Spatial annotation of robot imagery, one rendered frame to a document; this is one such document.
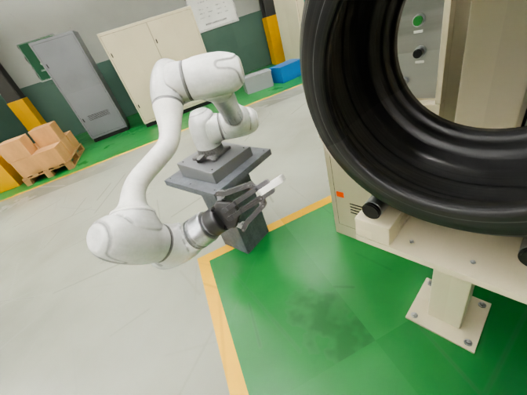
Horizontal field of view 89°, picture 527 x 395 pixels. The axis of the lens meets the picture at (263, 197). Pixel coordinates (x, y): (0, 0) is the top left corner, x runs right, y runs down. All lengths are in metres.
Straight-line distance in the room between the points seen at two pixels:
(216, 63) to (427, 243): 0.80
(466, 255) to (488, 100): 0.39
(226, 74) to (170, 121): 0.24
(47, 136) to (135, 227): 5.61
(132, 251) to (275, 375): 1.01
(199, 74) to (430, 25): 0.80
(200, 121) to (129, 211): 0.96
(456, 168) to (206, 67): 0.77
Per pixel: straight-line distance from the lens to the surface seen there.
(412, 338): 1.51
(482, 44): 0.86
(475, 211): 0.55
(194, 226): 0.71
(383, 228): 0.69
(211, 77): 0.96
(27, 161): 6.01
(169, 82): 0.99
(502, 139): 0.81
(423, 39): 1.23
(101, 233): 0.64
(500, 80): 0.87
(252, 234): 1.90
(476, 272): 0.71
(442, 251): 0.73
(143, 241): 0.66
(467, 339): 1.53
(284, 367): 1.47
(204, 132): 1.56
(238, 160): 1.59
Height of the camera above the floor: 1.34
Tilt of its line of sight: 33 degrees down
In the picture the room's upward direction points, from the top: 18 degrees counter-clockwise
